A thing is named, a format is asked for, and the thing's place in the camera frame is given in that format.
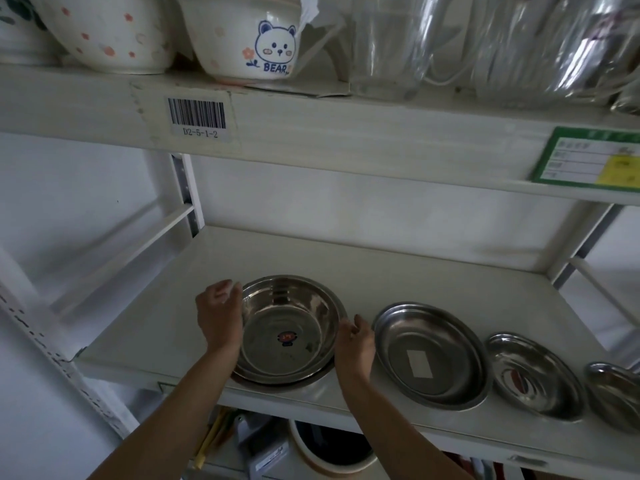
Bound person's right hand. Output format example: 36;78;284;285
333;314;376;379

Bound person's left hand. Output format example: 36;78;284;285
195;280;245;355

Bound deep steel bowl red sticker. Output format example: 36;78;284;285
233;275;346;379

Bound person's right forearm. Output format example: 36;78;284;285
338;371;473;480

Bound person's left forearm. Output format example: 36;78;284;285
87;345;244;480

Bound steel bowl under deep bowl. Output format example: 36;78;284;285
230;295;349;387

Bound large steel plate white label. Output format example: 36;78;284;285
372;302;494;411

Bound white round container dark inside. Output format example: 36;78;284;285
288;419;379;471

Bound grey packaged box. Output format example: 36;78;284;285
239;414;292;478

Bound yellow green packaged utensils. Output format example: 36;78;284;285
194;407;239;470

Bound white barcode label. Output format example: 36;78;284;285
166;97;227;141

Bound red packaged items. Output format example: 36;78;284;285
442;452;503;480

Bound medium steel plate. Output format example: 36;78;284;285
485;333;586;422

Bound white metal shelf unit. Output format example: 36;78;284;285
0;64;640;480

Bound white ceramic bowl bear print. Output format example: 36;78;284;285
175;0;313;83

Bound small steel plate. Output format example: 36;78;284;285
584;362;640;435

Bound clear glass pitcher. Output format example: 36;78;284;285
348;0;448;101

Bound white ceramic bowl pink flowers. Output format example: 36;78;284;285
27;0;177;75

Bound green price label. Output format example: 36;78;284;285
531;127;640;191

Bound ceramic bowl dark leaf print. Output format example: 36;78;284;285
0;0;63;65

